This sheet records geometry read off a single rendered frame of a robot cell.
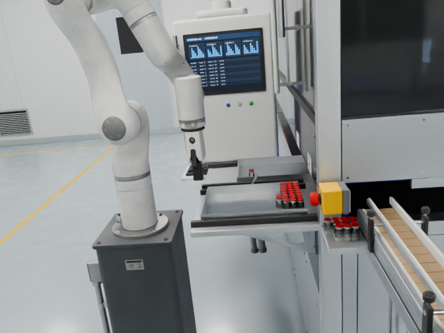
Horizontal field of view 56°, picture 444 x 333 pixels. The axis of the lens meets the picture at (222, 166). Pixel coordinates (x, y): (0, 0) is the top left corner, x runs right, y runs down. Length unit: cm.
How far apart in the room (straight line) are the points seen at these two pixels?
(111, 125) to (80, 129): 617
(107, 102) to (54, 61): 614
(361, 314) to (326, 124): 64
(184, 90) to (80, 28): 34
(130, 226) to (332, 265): 66
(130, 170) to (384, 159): 76
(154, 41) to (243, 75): 98
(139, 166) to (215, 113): 95
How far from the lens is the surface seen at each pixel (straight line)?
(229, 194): 158
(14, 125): 790
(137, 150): 138
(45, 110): 760
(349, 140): 123
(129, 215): 140
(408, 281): 99
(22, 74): 767
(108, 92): 129
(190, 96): 127
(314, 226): 132
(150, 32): 127
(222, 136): 224
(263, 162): 191
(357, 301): 147
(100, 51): 132
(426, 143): 130
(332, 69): 119
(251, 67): 217
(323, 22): 118
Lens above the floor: 145
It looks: 17 degrees down
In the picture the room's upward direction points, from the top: 5 degrees counter-clockwise
